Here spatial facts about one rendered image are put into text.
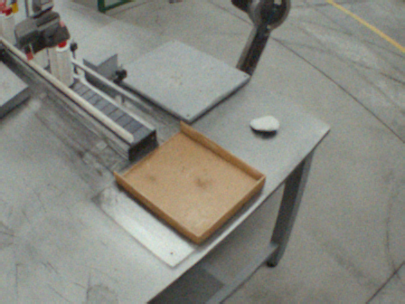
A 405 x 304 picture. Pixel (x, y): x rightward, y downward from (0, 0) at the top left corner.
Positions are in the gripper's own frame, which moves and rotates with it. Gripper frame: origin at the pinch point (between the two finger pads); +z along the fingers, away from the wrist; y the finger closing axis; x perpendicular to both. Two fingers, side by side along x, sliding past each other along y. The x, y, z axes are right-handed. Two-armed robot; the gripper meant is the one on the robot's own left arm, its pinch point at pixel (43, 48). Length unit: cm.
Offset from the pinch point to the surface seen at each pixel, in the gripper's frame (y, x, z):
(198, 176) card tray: -24, 53, 1
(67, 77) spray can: -10.6, 4.9, 28.3
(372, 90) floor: -214, 74, 96
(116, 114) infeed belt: -17.3, 26.5, 16.7
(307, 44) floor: -211, 23, 137
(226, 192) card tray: -27, 59, -4
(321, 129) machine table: -66, 60, -3
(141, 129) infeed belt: -19.9, 34.6, 10.1
